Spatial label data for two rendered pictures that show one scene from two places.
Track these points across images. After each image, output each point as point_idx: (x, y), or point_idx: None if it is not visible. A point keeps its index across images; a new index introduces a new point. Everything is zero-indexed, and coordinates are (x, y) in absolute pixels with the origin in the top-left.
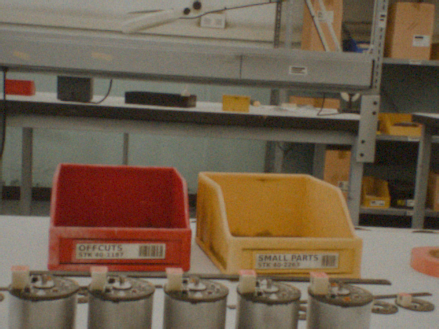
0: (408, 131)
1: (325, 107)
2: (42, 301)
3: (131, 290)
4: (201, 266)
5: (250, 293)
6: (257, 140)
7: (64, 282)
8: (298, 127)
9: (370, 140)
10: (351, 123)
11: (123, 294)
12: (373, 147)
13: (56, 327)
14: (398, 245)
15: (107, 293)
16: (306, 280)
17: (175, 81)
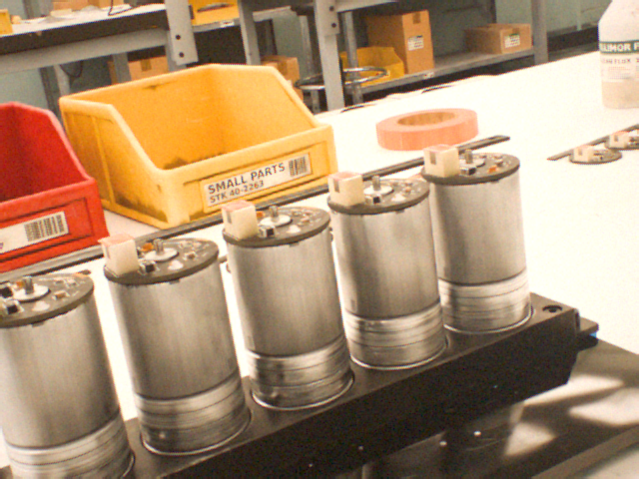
0: (218, 15)
1: (106, 7)
2: (51, 318)
3: (184, 255)
4: (120, 229)
5: (359, 204)
6: (26, 73)
7: (61, 280)
8: (88, 37)
9: (186, 34)
10: (157, 16)
11: (181, 264)
12: (193, 42)
13: (87, 355)
14: (345, 129)
15: (152, 272)
16: (405, 167)
17: None
